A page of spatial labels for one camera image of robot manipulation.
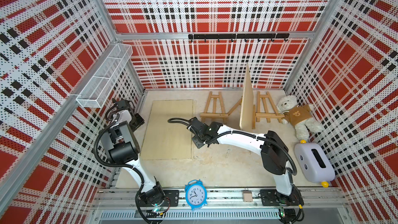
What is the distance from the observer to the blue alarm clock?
2.35ft

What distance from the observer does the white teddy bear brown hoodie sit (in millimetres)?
907

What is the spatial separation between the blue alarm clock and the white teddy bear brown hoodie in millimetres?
630

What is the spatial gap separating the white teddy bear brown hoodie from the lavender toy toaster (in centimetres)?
9

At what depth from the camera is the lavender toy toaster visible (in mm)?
747

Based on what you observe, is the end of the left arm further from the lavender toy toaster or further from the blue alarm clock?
the lavender toy toaster
